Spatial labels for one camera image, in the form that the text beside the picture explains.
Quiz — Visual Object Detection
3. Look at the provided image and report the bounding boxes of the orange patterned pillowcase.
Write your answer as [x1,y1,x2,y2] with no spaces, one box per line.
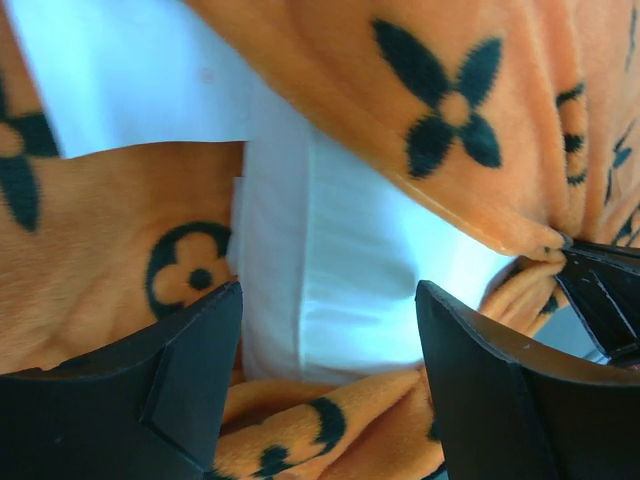
[1,1,639,479]

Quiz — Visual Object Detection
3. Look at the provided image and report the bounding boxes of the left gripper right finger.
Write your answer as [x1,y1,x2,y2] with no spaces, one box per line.
[416,281,639,479]

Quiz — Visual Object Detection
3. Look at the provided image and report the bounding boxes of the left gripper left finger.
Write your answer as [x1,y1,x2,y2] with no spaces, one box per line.
[1,282,242,479]

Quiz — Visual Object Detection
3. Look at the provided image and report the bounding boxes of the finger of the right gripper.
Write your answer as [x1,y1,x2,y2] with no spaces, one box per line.
[556,241,639,363]

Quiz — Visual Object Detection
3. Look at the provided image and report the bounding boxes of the white pillow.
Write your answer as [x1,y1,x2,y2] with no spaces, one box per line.
[7,1,510,384]

